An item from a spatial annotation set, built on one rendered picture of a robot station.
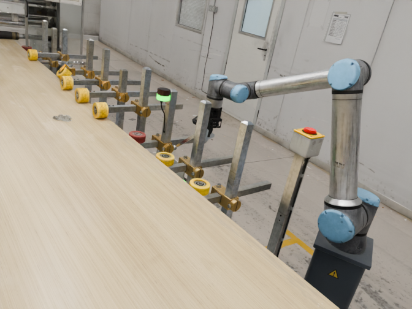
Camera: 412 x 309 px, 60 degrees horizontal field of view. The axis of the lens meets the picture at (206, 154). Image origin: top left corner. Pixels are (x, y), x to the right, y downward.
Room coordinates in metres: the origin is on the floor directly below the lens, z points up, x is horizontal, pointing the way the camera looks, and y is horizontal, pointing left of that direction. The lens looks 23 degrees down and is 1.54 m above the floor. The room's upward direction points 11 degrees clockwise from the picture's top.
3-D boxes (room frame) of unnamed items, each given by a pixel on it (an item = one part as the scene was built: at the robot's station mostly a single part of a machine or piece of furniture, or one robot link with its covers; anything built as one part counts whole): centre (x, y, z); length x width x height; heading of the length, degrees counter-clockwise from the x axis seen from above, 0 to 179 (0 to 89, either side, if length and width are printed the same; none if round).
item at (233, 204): (1.28, -0.11, 0.82); 0.14 x 0.06 x 0.05; 42
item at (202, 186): (1.20, 0.00, 0.85); 0.08 x 0.08 x 0.11
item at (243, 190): (1.34, -0.15, 0.82); 0.44 x 0.03 x 0.04; 132
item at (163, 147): (1.65, 0.22, 0.85); 0.14 x 0.06 x 0.05; 42
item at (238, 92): (1.80, -0.08, 1.14); 0.12 x 0.12 x 0.09; 51
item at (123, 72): (2.01, 0.54, 0.86); 0.04 x 0.04 x 0.48; 42
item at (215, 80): (1.87, 0.01, 1.14); 0.10 x 0.09 x 0.12; 51
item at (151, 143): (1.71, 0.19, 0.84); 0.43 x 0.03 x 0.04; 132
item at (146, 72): (1.82, 0.37, 0.93); 0.04 x 0.04 x 0.48; 42
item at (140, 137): (1.58, 0.34, 0.85); 0.08 x 0.08 x 0.11
